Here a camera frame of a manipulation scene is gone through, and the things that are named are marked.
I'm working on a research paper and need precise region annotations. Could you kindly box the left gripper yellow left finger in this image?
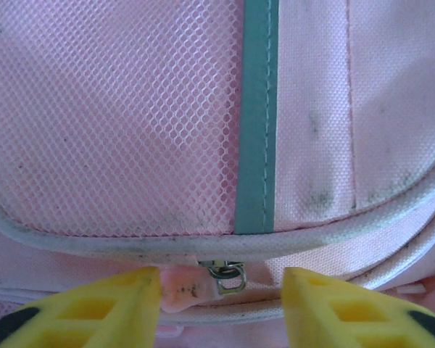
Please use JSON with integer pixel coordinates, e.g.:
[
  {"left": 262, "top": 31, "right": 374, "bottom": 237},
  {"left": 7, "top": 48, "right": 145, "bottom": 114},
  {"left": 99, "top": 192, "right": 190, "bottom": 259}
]
[{"left": 0, "top": 266, "right": 162, "bottom": 348}]

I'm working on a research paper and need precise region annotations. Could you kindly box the pink student backpack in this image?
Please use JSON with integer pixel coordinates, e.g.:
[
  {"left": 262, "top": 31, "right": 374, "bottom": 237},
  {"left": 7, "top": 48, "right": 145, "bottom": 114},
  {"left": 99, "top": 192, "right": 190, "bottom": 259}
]
[{"left": 0, "top": 0, "right": 435, "bottom": 348}]

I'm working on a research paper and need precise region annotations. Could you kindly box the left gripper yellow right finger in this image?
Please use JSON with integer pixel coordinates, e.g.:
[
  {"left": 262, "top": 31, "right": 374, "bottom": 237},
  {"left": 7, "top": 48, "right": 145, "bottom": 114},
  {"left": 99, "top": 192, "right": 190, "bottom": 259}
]
[{"left": 281, "top": 267, "right": 435, "bottom": 348}]

